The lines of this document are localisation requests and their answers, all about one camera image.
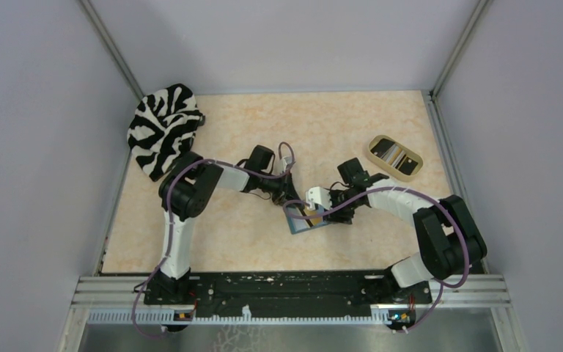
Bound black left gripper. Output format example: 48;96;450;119
258;169;304;210

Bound teal leather card holder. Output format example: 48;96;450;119
286;207;329;235

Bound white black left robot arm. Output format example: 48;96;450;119
144;145;298;304

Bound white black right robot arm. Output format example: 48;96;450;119
322;158;487;302

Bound beige card tray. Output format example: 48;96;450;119
367;135;424;182

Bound cards in tray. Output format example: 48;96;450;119
370;139;419;175

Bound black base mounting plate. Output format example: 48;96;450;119
143;269;433;318

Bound zebra striped cloth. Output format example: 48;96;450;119
127;83;206;182

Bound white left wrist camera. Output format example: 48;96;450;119
277;155;295;175

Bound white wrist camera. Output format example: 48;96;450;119
305;186;331;210
277;155;295;175

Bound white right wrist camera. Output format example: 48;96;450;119
305;186;331;210

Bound aluminium frame rail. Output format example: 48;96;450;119
70;275;512;326

